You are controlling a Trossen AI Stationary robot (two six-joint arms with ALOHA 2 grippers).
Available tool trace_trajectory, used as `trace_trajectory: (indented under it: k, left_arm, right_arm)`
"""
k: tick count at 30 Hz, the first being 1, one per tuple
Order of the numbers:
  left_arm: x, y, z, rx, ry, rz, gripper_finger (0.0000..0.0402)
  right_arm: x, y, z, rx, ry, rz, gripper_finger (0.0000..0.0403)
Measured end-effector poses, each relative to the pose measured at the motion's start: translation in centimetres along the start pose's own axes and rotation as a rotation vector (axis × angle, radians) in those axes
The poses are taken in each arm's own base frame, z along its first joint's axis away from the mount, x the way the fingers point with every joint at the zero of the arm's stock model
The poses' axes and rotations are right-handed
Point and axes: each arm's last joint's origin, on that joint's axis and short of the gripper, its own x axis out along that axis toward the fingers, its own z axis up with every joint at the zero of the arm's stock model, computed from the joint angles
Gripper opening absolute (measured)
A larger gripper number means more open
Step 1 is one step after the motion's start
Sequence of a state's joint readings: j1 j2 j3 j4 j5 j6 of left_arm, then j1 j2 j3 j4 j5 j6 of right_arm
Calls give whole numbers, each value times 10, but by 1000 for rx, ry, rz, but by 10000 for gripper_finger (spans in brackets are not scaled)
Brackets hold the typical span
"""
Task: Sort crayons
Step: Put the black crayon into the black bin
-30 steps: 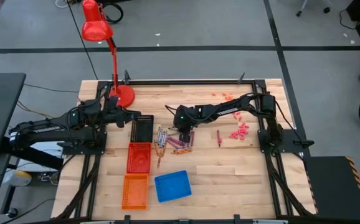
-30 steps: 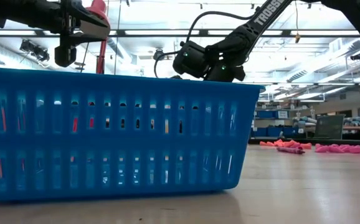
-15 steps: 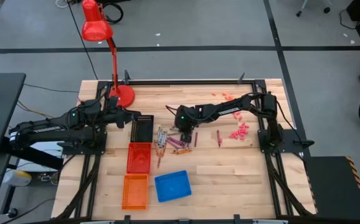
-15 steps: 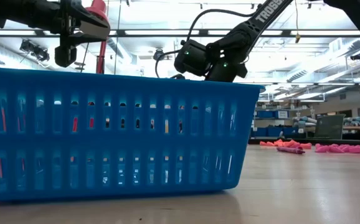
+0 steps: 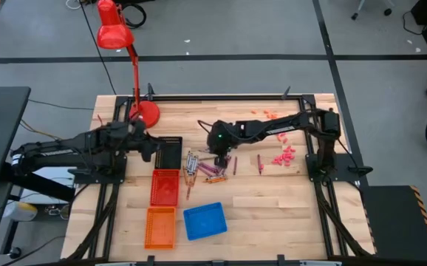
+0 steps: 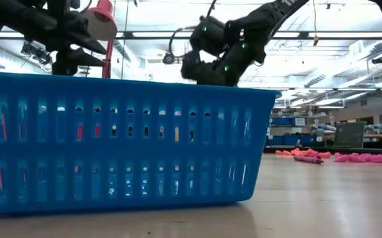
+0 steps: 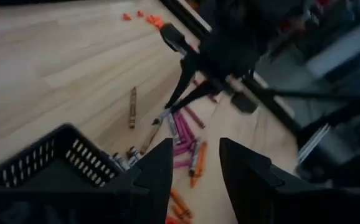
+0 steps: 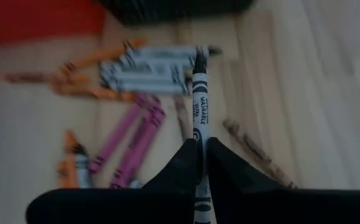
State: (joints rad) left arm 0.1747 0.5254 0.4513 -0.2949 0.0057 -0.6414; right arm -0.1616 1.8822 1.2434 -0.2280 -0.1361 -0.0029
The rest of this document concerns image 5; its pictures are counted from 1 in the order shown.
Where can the white yellow rounded object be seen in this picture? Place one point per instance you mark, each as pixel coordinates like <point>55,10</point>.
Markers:
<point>21,211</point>

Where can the blue plastic basket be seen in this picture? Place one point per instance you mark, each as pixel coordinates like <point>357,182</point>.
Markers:
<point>204,221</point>

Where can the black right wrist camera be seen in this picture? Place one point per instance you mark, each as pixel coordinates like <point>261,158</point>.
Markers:
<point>219,161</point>

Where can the office chair base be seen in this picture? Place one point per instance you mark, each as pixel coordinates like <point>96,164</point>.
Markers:
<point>388,12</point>

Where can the black plastic basket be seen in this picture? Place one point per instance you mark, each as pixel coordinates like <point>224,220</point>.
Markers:
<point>169,155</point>

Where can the black caster wheel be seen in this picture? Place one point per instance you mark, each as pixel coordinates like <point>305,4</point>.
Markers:
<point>15,253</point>

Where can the dark maroon crayon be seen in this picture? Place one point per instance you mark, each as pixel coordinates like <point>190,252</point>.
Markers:
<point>259,164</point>

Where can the red desk lamp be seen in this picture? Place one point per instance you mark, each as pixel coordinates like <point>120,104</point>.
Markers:
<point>114,33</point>

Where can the black desk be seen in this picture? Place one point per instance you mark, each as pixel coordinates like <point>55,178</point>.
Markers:
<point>3,129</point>

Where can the orange plastic basket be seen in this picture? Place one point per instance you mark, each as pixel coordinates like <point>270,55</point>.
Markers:
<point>160,229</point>

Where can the white box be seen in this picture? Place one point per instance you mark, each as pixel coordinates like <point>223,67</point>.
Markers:
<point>51,179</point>

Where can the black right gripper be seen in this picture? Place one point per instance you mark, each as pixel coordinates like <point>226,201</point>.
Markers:
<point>226,134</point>

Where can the purple crayon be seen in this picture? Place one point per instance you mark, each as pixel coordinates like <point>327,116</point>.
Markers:
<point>228,160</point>
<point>210,171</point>
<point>208,168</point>
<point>204,172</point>

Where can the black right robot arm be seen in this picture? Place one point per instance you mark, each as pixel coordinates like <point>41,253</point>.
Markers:
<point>291,123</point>

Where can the magenta crayon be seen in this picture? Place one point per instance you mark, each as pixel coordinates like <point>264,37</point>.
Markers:
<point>235,165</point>

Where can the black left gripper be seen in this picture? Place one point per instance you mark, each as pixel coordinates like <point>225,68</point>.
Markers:
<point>139,138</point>

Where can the red plastic basket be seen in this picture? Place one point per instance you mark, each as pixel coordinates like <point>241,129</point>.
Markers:
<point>164,188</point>

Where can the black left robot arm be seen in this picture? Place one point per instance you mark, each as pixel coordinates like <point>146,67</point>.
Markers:
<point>69,147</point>

